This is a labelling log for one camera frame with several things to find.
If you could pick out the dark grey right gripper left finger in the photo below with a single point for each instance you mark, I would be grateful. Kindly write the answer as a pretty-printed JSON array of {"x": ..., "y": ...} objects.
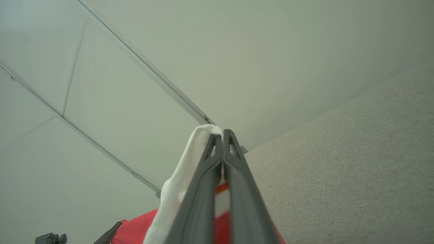
[{"x": 196, "y": 213}]

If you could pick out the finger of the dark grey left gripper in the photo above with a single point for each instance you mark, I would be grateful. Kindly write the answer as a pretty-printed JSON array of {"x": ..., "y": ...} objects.
[{"x": 110, "y": 234}]

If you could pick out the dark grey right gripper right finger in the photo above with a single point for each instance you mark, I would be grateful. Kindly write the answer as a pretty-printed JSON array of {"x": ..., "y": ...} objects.
[{"x": 251, "y": 217}]

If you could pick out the grey fabric sofa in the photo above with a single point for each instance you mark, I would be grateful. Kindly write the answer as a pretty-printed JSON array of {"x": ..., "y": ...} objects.
[{"x": 339, "y": 169}]

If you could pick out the red white-trimmed Bulls jersey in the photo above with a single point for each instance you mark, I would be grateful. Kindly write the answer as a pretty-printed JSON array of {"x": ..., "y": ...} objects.
[{"x": 179, "y": 183}]

